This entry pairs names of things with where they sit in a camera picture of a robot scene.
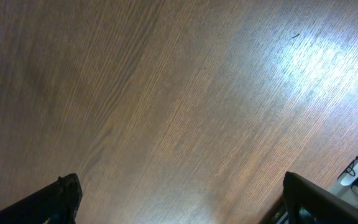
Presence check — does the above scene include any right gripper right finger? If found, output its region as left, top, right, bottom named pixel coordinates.
left=283, top=172, right=358, bottom=224

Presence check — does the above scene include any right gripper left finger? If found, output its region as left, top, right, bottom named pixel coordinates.
left=0, top=173, right=83, bottom=224

